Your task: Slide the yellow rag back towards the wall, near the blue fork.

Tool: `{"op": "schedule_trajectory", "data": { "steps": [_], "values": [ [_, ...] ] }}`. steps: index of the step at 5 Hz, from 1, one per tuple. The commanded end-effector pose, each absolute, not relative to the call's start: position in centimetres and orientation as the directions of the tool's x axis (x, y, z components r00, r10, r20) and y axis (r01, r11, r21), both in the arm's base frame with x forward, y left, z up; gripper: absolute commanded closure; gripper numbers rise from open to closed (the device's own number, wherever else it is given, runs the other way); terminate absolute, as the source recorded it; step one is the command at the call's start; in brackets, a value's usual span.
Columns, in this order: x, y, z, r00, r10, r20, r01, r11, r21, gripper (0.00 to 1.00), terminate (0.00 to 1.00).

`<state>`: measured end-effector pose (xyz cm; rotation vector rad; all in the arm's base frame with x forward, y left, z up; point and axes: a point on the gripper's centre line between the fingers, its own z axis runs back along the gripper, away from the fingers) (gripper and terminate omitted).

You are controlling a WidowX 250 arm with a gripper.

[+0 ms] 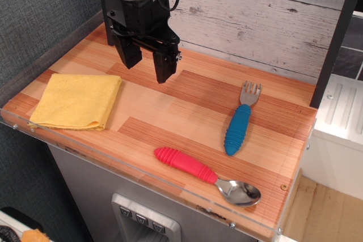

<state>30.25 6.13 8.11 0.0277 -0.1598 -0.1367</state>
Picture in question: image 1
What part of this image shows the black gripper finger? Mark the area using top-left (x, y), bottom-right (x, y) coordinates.
top-left (153, 51), bottom-right (178, 84)
top-left (113, 36), bottom-right (142, 69)

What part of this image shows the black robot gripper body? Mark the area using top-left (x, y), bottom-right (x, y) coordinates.
top-left (107, 0), bottom-right (181, 60)

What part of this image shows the yellow rag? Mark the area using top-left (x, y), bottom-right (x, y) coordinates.
top-left (28, 74), bottom-right (122, 131)

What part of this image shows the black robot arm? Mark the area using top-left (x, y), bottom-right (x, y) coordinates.
top-left (107, 0), bottom-right (182, 83)

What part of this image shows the clear acrylic edge guard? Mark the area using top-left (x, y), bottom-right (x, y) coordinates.
top-left (1, 110), bottom-right (281, 241)

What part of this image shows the grey toy fridge cabinet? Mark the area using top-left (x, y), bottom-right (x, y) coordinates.
top-left (49, 146), bottom-right (256, 241)

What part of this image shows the silver dispenser panel with buttons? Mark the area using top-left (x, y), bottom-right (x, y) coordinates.
top-left (111, 193), bottom-right (182, 241)

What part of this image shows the white toy sink unit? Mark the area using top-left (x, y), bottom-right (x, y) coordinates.
top-left (299, 11), bottom-right (363, 202)

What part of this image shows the orange object at corner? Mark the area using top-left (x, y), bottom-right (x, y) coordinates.
top-left (20, 229), bottom-right (50, 242)

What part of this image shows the blue handled metal fork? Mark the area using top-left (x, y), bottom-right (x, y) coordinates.
top-left (224, 81), bottom-right (261, 156)

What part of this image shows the red handled metal spoon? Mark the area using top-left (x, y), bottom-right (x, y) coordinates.
top-left (154, 147), bottom-right (261, 207)

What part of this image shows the dark right shelf post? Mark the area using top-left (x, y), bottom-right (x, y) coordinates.
top-left (310, 0), bottom-right (358, 109)

